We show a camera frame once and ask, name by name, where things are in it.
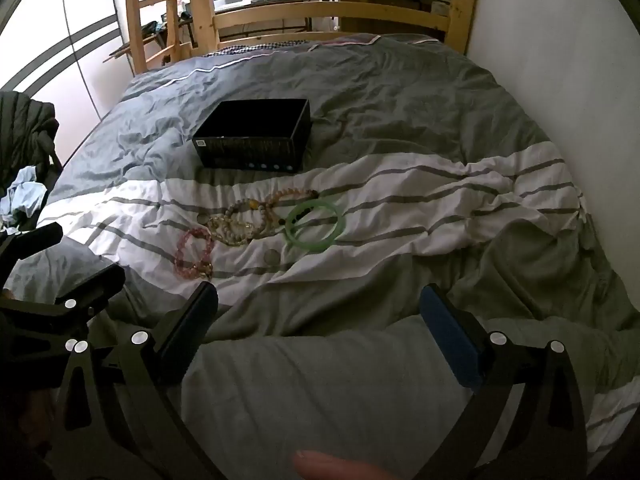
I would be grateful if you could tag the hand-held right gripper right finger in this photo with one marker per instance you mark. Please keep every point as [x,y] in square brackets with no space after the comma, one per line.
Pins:
[450,340]

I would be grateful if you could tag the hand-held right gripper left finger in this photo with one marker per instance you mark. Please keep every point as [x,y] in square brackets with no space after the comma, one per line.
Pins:
[197,320]

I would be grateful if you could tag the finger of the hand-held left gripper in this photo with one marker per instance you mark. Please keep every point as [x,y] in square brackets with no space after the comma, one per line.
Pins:
[97,282]
[35,241]

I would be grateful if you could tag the green jade bangle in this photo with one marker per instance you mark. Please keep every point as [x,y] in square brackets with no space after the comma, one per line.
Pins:
[300,245]

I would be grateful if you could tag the black cardboard box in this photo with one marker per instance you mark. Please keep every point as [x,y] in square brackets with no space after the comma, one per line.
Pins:
[255,135]

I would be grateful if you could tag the person's right hand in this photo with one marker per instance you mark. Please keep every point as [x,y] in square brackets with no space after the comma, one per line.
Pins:
[340,466]

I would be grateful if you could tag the light blue cloth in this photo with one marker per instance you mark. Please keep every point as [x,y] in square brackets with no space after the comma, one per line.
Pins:
[22,195]

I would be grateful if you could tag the grey round disc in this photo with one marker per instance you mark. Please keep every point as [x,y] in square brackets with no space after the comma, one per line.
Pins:
[202,218]
[271,256]

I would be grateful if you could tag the dark quilted jacket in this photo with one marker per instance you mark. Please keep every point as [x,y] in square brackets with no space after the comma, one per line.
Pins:
[22,135]

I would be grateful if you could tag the white wardrobe with grey stripes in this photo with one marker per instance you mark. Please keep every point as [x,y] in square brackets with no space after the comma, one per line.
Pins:
[70,35]

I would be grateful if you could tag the grey white striped duvet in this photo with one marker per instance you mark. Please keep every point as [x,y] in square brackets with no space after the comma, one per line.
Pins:
[410,110]

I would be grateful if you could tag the wooden ladder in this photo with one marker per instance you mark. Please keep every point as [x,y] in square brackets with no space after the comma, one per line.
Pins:
[135,25]

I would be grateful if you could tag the wooden bed frame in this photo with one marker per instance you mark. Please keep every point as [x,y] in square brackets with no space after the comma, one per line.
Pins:
[320,12]

